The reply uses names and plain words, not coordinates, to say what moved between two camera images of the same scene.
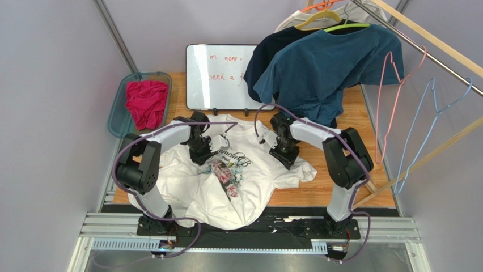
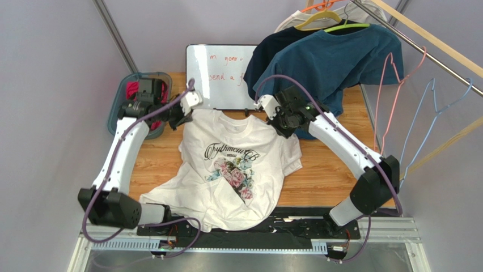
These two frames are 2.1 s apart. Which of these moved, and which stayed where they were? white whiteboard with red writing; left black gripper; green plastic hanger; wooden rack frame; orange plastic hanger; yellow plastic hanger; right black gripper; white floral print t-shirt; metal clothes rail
Moved: left black gripper; white floral print t-shirt; right black gripper
Stayed: green plastic hanger; orange plastic hanger; wooden rack frame; metal clothes rail; white whiteboard with red writing; yellow plastic hanger
